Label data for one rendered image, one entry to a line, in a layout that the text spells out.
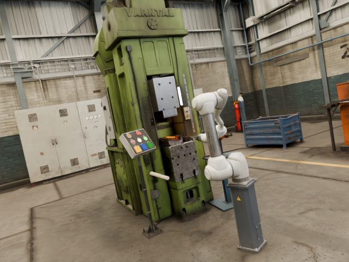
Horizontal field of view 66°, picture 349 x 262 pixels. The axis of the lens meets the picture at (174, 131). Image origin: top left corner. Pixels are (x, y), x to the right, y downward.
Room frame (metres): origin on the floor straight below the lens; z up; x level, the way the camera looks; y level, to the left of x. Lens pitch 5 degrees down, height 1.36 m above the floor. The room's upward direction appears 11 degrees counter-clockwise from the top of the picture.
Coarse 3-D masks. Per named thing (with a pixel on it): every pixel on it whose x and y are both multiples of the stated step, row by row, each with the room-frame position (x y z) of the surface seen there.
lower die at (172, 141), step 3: (168, 138) 3.52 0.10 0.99; (171, 138) 3.44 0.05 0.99; (174, 138) 3.36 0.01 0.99; (159, 141) 3.54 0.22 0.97; (168, 141) 3.32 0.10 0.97; (171, 141) 3.33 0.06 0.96; (174, 141) 3.36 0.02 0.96; (177, 141) 3.37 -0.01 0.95; (180, 141) 3.39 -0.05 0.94; (168, 144) 3.33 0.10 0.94; (171, 144) 3.33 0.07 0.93; (174, 144) 3.35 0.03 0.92
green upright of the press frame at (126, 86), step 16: (112, 48) 3.65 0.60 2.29; (128, 64) 3.31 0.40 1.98; (128, 80) 3.31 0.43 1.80; (144, 80) 3.40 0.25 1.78; (128, 96) 3.55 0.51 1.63; (144, 96) 3.37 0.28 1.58; (128, 112) 3.64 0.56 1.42; (128, 128) 3.63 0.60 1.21; (144, 160) 3.30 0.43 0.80; (160, 160) 3.40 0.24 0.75; (144, 176) 3.36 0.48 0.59; (160, 192) 3.36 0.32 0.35; (144, 208) 3.57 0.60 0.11; (160, 208) 3.34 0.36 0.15
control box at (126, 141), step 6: (132, 132) 3.00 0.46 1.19; (138, 132) 3.05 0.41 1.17; (144, 132) 3.12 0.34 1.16; (120, 138) 2.90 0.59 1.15; (126, 138) 2.87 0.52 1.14; (132, 138) 2.93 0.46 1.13; (138, 138) 2.98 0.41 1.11; (126, 144) 2.86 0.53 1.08; (132, 144) 2.87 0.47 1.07; (138, 144) 2.93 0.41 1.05; (132, 150) 2.82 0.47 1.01; (144, 150) 2.92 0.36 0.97; (150, 150) 3.00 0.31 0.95; (132, 156) 2.83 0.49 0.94
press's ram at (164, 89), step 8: (152, 80) 3.30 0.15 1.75; (160, 80) 3.34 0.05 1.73; (168, 80) 3.39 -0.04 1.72; (152, 88) 3.34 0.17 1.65; (160, 88) 3.33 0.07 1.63; (168, 88) 3.38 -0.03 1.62; (152, 96) 3.38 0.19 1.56; (160, 96) 3.32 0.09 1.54; (168, 96) 3.37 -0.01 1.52; (176, 96) 3.42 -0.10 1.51; (152, 104) 3.42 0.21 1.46; (160, 104) 3.31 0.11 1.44; (168, 104) 3.36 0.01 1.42; (176, 104) 3.41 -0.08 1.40
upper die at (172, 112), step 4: (176, 108) 3.41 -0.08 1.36; (156, 112) 3.47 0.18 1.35; (160, 112) 3.37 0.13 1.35; (164, 112) 3.32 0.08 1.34; (168, 112) 3.35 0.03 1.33; (172, 112) 3.38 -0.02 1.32; (176, 112) 3.40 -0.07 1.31; (156, 116) 3.49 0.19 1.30; (160, 116) 3.39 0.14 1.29; (164, 116) 3.32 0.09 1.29; (168, 116) 3.35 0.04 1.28
